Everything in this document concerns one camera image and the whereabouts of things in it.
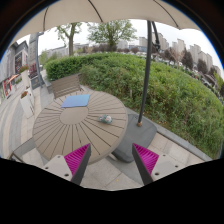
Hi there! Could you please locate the small teal computer mouse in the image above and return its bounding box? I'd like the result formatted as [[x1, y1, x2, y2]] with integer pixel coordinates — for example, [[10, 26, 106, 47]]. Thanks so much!
[[98, 115, 113, 124]]

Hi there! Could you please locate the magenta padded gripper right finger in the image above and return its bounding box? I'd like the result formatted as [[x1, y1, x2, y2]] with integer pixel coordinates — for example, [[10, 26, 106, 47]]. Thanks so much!
[[132, 143, 182, 185]]

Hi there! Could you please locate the beige patio umbrella canopy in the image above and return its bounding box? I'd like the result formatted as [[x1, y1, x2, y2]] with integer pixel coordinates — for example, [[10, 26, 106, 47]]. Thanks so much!
[[12, 0, 199, 42]]

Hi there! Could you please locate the grey umbrella base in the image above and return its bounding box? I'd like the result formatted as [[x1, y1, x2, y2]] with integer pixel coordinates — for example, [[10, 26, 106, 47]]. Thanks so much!
[[112, 114, 157, 163]]

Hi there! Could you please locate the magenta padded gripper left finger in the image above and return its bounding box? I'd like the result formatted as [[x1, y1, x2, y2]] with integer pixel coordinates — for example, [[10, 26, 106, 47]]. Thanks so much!
[[43, 144, 91, 185]]

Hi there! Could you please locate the round slatted outdoor table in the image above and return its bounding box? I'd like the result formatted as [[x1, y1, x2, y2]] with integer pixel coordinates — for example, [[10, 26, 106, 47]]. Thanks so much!
[[33, 91, 128, 164]]

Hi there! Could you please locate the blue mouse pad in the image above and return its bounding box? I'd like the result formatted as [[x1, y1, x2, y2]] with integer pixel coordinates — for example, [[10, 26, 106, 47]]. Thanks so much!
[[61, 94, 90, 108]]

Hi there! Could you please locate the dark umbrella pole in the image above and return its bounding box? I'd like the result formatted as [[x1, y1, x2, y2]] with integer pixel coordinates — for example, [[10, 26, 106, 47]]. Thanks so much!
[[137, 20, 152, 127]]

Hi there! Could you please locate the white flower planter box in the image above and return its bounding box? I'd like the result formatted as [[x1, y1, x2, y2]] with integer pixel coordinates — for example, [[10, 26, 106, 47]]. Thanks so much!
[[20, 89, 34, 118]]

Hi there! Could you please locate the green hedge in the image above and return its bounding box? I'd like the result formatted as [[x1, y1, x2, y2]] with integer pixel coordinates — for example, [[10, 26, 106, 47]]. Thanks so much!
[[45, 53, 224, 159]]

